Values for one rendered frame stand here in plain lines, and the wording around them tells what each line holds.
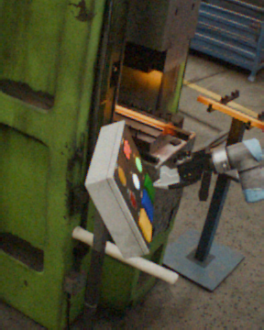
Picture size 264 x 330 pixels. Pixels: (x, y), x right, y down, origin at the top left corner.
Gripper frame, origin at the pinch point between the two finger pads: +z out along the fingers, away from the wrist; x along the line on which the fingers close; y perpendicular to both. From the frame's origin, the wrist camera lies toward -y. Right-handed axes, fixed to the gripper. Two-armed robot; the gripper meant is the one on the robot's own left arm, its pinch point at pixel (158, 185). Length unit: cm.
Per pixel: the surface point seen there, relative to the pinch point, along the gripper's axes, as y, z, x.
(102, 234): -4.8, 20.1, 11.6
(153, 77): 9, 2, -75
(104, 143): 22.5, 8.4, 5.8
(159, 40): 36.6, -12.9, -31.4
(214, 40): -93, -15, -430
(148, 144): -2.2, 6.1, -35.5
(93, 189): 20.4, 9.3, 27.0
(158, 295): -96, 37, -52
